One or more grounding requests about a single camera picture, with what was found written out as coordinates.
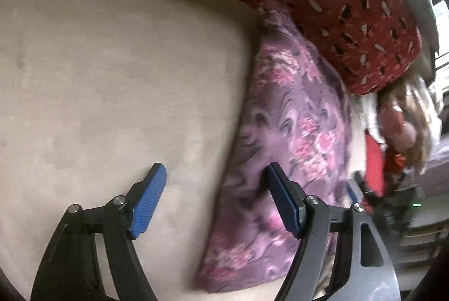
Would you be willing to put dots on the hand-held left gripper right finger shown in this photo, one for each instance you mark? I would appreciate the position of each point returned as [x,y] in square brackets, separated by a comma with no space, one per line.
[280,195]

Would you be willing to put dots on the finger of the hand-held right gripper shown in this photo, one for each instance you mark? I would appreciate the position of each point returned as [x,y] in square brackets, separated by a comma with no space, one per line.
[361,185]

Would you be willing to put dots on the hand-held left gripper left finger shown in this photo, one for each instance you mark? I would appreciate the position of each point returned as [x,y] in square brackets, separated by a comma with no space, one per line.
[147,202]

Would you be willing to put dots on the purple floral cloth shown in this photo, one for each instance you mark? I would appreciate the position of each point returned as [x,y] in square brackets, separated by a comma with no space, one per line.
[287,118]

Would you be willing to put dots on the red cloth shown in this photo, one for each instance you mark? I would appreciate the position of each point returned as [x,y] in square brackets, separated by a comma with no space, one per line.
[375,160]

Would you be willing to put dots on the wooden furniture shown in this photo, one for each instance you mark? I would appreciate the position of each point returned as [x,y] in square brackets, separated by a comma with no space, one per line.
[421,237]

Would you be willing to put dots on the beige bed cushion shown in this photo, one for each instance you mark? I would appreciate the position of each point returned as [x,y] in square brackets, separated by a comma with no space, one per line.
[105,76]

